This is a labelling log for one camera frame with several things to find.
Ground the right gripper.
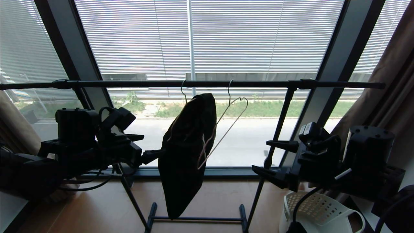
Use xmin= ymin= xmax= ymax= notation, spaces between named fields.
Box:
xmin=252 ymin=140 xmax=340 ymax=193

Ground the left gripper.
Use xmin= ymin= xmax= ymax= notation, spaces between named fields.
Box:
xmin=97 ymin=133 xmax=165 ymax=168

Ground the black garment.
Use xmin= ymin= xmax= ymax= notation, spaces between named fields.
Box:
xmin=158 ymin=93 xmax=217 ymax=220
xmin=286 ymin=222 xmax=308 ymax=233

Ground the brown curtain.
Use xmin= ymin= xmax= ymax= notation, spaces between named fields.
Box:
xmin=330 ymin=0 xmax=414 ymax=201
xmin=0 ymin=91 xmax=80 ymax=204

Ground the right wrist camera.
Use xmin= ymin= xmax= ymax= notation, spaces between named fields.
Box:
xmin=298 ymin=122 xmax=327 ymax=146

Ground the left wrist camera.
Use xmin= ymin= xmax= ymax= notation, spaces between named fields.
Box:
xmin=98 ymin=107 xmax=136 ymax=133

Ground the pink clothes hanger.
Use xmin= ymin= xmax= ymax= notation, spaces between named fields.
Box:
xmin=197 ymin=80 xmax=249 ymax=170
xmin=168 ymin=80 xmax=207 ymax=162

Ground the white laundry basket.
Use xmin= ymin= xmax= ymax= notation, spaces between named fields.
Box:
xmin=279 ymin=191 xmax=366 ymax=233

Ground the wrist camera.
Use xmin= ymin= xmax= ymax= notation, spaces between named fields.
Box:
xmin=98 ymin=107 xmax=136 ymax=133
xmin=298 ymin=122 xmax=327 ymax=146

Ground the black cable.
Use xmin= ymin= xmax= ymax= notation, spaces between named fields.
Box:
xmin=292 ymin=186 xmax=324 ymax=227
xmin=58 ymin=167 xmax=114 ymax=192

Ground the black clothes rack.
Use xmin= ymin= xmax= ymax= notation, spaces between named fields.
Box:
xmin=0 ymin=79 xmax=386 ymax=233

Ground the window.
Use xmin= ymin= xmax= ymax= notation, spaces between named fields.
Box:
xmin=0 ymin=0 xmax=414 ymax=178

